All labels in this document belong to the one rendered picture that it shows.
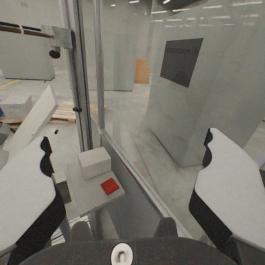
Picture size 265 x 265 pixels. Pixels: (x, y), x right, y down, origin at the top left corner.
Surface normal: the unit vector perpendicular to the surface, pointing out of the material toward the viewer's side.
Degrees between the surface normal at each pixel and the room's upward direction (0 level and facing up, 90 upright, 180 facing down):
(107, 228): 0
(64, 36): 90
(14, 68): 90
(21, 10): 90
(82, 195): 0
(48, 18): 90
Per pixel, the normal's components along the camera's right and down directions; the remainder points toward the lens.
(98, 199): 0.09, -0.85
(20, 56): 0.26, 0.52
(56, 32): 0.91, 0.28
